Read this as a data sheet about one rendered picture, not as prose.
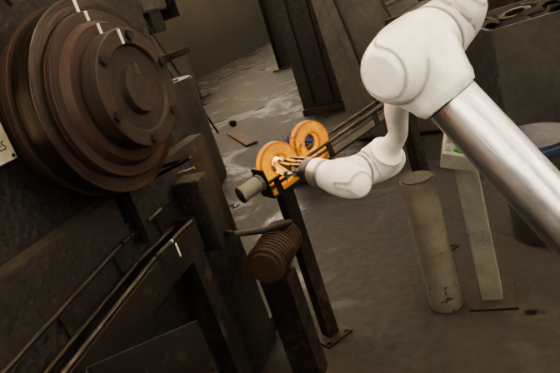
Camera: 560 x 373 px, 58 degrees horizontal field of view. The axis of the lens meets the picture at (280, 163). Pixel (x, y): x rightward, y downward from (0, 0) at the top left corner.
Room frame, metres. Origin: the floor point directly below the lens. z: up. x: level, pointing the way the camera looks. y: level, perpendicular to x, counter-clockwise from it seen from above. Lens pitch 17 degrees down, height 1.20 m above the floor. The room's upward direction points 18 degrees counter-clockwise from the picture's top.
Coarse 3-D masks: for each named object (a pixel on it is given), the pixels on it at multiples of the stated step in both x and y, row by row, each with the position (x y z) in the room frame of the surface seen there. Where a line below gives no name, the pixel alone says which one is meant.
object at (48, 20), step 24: (96, 0) 1.32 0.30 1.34; (48, 24) 1.16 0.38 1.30; (24, 48) 1.12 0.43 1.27; (24, 72) 1.08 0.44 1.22; (24, 96) 1.07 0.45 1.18; (24, 120) 1.07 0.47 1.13; (48, 120) 1.06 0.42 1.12; (48, 144) 1.06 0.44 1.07; (168, 144) 1.38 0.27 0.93; (72, 168) 1.06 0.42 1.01
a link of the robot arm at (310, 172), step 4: (312, 160) 1.46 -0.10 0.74; (316, 160) 1.45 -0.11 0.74; (320, 160) 1.44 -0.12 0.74; (324, 160) 1.43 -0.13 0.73; (308, 164) 1.45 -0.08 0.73; (312, 164) 1.44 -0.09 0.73; (316, 164) 1.43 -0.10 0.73; (308, 168) 1.44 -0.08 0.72; (312, 168) 1.43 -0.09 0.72; (316, 168) 1.42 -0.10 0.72; (308, 172) 1.44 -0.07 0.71; (312, 172) 1.42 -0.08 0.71; (308, 176) 1.43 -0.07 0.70; (312, 176) 1.42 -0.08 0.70; (308, 180) 1.44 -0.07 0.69; (312, 180) 1.42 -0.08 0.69; (312, 184) 1.43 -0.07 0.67; (316, 184) 1.41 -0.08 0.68; (320, 188) 1.42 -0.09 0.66
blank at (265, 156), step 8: (272, 144) 1.64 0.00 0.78; (280, 144) 1.65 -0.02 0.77; (288, 144) 1.67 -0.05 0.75; (264, 152) 1.62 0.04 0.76; (272, 152) 1.63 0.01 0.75; (280, 152) 1.65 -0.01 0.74; (288, 152) 1.66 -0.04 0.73; (256, 160) 1.63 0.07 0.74; (264, 160) 1.61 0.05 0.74; (256, 168) 1.63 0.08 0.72; (264, 168) 1.61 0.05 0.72; (272, 176) 1.62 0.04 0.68; (272, 184) 1.61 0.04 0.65
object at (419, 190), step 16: (416, 176) 1.62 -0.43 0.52; (432, 176) 1.58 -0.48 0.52; (416, 192) 1.56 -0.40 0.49; (432, 192) 1.56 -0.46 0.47; (416, 208) 1.56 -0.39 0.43; (432, 208) 1.55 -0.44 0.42; (416, 224) 1.57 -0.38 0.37; (432, 224) 1.55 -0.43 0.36; (416, 240) 1.59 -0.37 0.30; (432, 240) 1.55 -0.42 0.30; (448, 240) 1.58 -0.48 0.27; (432, 256) 1.56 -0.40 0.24; (448, 256) 1.56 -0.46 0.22; (432, 272) 1.56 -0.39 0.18; (448, 272) 1.55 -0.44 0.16; (432, 288) 1.57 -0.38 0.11; (448, 288) 1.55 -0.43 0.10; (432, 304) 1.59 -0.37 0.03; (448, 304) 1.55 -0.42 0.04
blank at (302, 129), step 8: (296, 128) 1.71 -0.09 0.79; (304, 128) 1.71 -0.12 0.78; (312, 128) 1.73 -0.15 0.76; (320, 128) 1.74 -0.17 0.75; (296, 136) 1.69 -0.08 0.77; (304, 136) 1.71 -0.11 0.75; (312, 136) 1.76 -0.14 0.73; (320, 136) 1.74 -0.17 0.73; (296, 144) 1.68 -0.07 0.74; (304, 144) 1.70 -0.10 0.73; (320, 144) 1.73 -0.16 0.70; (296, 152) 1.68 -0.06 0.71; (304, 152) 1.69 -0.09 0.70
